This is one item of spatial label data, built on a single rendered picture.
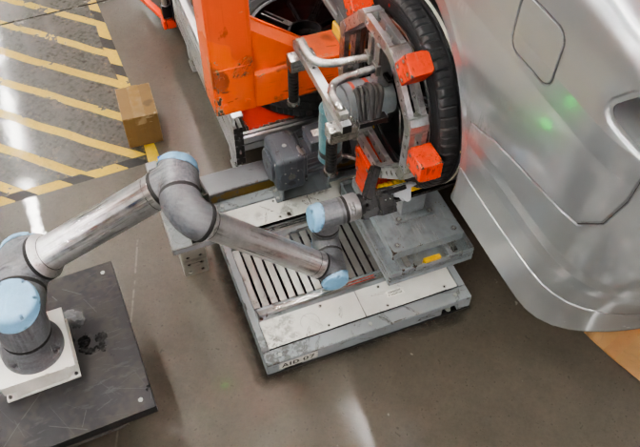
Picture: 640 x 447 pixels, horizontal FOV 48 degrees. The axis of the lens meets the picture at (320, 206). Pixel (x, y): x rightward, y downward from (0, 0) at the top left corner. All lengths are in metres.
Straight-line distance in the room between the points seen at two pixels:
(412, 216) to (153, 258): 1.07
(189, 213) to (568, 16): 1.07
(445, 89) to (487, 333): 1.12
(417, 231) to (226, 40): 1.01
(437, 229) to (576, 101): 1.35
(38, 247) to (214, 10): 0.94
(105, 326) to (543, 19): 1.69
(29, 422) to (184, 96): 1.84
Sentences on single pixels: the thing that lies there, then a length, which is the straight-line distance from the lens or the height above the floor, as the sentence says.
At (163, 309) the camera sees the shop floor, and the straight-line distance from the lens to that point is 2.91.
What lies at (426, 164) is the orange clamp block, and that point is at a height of 0.88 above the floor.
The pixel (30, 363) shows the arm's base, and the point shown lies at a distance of 2.40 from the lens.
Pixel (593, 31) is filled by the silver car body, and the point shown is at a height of 1.59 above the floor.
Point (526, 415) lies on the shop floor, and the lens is 2.76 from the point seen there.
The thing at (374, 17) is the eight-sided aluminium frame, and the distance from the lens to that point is 2.27.
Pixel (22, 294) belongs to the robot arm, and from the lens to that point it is 2.27.
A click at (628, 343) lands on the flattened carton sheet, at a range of 3.01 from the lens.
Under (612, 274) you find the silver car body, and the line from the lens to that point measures 1.75.
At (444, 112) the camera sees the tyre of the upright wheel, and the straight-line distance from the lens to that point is 2.12.
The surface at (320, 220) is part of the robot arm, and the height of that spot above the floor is 0.65.
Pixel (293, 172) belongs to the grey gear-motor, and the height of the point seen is 0.33.
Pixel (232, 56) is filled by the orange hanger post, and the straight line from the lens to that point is 2.63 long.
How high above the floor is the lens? 2.44
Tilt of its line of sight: 51 degrees down
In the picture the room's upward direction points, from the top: 1 degrees clockwise
